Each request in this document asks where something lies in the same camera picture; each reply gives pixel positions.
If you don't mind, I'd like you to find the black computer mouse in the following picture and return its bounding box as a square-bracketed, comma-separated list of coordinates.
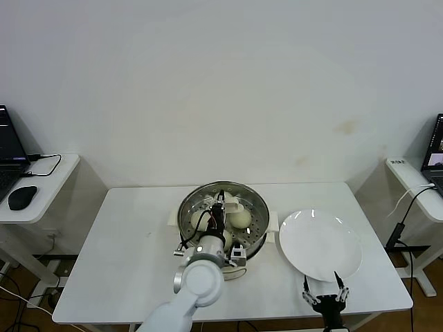
[7, 185, 38, 211]

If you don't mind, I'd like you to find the black laptop showing camera views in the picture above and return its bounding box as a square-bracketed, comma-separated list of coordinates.
[420, 113, 443, 198]

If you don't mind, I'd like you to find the black floor cable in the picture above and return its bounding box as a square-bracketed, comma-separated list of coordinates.
[0, 271, 60, 306]

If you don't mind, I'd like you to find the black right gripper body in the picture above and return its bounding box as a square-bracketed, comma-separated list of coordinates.
[311, 293, 347, 329]

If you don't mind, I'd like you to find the white floor cable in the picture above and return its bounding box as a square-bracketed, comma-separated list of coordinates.
[0, 286, 55, 316]

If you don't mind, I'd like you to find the cream electric cooking pot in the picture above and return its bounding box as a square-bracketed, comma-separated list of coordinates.
[168, 207, 280, 283]

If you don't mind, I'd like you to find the stainless steel steamer basket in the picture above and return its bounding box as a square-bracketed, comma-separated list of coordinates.
[177, 180, 270, 259]

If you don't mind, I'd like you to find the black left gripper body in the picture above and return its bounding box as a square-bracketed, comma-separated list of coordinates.
[206, 203, 227, 238]

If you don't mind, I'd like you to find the black laptop with dark screen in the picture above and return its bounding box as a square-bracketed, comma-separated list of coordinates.
[0, 104, 31, 203]

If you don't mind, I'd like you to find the white round plate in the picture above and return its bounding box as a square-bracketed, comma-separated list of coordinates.
[278, 209, 363, 282]

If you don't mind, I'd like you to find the white side table with label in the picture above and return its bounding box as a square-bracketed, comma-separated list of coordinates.
[386, 157, 443, 298]

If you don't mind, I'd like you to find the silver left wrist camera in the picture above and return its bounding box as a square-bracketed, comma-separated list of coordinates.
[229, 243, 249, 268]

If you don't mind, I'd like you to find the white side table with mouse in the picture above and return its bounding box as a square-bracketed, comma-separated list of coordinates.
[0, 154, 81, 290]

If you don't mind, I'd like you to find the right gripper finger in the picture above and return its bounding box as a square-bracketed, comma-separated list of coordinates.
[302, 275, 322, 306]
[333, 271, 351, 303]

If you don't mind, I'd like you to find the black cable with hub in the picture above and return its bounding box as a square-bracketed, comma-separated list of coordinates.
[386, 188, 437, 332]

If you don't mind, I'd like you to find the black laptop cable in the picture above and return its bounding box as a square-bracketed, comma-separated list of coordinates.
[21, 153, 63, 178]

